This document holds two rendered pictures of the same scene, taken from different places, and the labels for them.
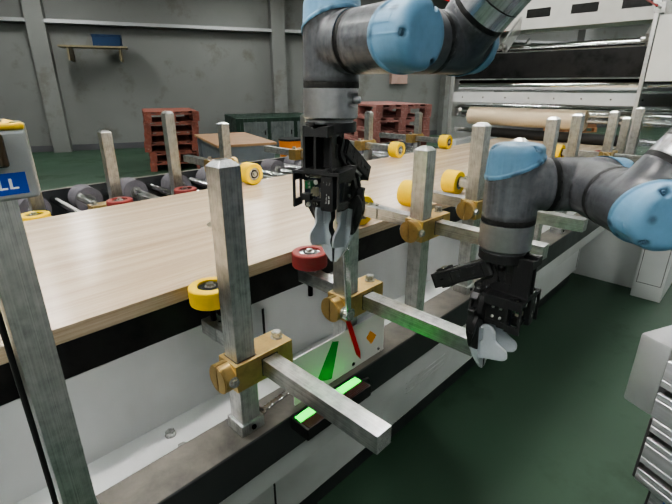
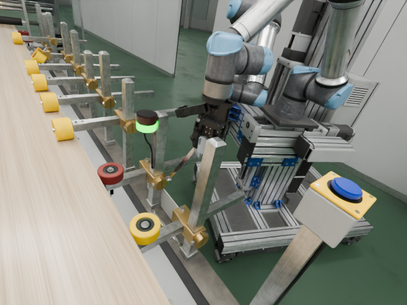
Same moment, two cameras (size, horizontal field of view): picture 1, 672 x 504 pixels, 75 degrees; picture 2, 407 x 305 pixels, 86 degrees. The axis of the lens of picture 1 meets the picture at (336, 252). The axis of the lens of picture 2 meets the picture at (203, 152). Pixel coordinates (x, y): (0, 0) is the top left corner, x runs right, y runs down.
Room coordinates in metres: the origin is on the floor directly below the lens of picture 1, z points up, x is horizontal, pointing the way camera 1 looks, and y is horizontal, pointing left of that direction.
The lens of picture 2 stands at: (0.63, 0.60, 1.40)
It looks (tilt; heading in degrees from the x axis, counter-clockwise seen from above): 33 degrees down; 270
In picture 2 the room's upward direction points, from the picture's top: 13 degrees clockwise
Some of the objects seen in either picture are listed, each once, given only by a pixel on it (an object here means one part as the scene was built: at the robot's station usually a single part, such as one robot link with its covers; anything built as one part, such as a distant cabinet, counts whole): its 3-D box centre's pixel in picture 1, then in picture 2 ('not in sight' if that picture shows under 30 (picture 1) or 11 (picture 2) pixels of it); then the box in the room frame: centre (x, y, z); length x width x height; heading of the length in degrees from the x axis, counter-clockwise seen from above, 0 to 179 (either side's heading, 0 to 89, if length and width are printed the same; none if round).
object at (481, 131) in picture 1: (471, 214); (106, 103); (1.14, -0.37, 0.93); 0.04 x 0.04 x 0.48; 46
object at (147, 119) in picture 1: (171, 137); not in sight; (7.53, 2.76, 0.44); 1.31 x 0.86 x 0.89; 22
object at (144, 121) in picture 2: not in sight; (146, 117); (0.82, 0.02, 1.10); 0.06 x 0.06 x 0.02
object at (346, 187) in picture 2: not in sight; (344, 189); (0.42, 0.34, 1.22); 0.04 x 0.04 x 0.02
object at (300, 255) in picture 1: (310, 272); (111, 181); (0.92, 0.06, 0.85); 0.08 x 0.08 x 0.11
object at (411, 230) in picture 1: (425, 225); (125, 121); (0.98, -0.21, 0.95); 0.14 x 0.06 x 0.05; 136
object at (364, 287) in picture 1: (351, 298); (152, 173); (0.80, -0.03, 0.85); 0.14 x 0.06 x 0.05; 136
